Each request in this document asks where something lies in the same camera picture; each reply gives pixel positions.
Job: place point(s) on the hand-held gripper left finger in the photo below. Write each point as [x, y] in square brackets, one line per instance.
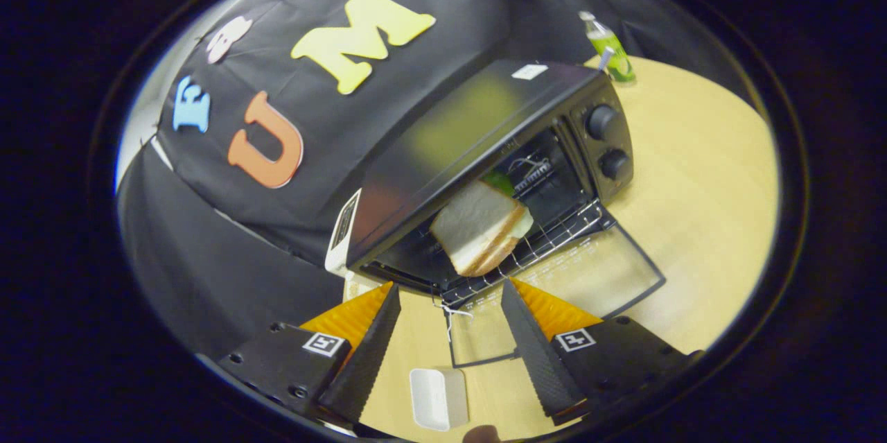
[367, 360]

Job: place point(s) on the white bread sandwich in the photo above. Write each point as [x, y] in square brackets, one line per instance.
[475, 228]

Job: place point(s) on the white toaster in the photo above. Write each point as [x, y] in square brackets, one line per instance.
[341, 231]

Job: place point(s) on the green label plastic bottle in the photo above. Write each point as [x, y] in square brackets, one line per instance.
[610, 48]

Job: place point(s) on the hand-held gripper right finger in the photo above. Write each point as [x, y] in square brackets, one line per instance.
[537, 360]

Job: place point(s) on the white rectangular tray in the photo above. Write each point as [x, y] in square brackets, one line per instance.
[436, 398]

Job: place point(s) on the black toaster oven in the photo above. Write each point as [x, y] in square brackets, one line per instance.
[443, 138]

